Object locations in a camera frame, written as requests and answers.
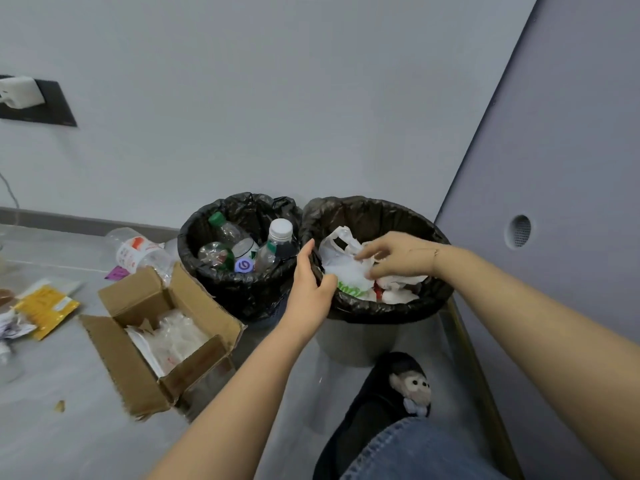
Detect thin grey cable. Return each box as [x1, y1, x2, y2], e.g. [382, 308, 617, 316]
[0, 171, 21, 215]

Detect black bin liner with waste paper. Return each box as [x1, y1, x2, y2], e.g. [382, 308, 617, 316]
[299, 196, 455, 324]

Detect yellow packet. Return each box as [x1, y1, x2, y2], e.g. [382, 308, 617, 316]
[13, 286, 81, 341]

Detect gold metal trim strip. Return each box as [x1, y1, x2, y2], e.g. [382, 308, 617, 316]
[440, 297, 527, 480]

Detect white plastic bag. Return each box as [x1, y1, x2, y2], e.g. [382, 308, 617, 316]
[318, 226, 382, 295]

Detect person's blue jeans leg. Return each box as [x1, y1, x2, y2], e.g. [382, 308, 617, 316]
[340, 417, 507, 480]

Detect person's left hand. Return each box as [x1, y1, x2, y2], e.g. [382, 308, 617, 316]
[279, 239, 340, 341]

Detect crumpled white paper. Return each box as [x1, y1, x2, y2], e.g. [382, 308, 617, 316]
[0, 309, 38, 341]

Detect black wall socket plate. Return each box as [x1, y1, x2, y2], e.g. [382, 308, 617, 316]
[0, 75, 78, 128]

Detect black bin liner with bottles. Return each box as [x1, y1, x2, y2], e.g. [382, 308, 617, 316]
[177, 192, 304, 321]

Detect person's left forearm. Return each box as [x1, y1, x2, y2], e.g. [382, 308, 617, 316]
[145, 320, 322, 480]

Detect white crumpled tissue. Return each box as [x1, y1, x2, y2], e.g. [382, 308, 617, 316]
[376, 275, 429, 305]

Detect round wall vent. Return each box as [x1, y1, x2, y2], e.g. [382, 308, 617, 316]
[504, 214, 534, 249]

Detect white charger plug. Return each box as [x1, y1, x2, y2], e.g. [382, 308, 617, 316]
[0, 76, 46, 110]

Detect black slipper with monkey plush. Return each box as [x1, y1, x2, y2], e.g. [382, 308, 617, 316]
[312, 351, 434, 480]

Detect purple lid cup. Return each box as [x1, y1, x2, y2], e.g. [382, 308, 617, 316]
[231, 238, 260, 274]

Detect person's right forearm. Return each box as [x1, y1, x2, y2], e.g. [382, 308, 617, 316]
[432, 245, 640, 480]

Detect white cap plastic bottle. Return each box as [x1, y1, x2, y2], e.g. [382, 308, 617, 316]
[254, 218, 296, 273]

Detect person's right hand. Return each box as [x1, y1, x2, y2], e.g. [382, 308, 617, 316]
[354, 231, 444, 281]

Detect clear bottle with red label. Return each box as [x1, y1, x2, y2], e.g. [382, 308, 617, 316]
[105, 227, 177, 286]

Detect clear plastic bags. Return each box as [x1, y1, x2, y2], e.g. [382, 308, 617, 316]
[125, 310, 211, 378]

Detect grey trash bin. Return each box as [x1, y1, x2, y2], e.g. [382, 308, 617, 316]
[315, 319, 401, 368]

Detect grey baseboard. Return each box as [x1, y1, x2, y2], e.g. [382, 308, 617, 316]
[0, 207, 181, 243]

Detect brown cardboard box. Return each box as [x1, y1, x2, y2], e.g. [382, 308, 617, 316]
[79, 262, 247, 421]

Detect green cap plastic bottle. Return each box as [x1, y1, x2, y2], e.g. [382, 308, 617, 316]
[208, 211, 251, 248]

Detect crushed green label bottle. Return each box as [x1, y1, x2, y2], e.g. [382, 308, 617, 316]
[197, 242, 236, 273]

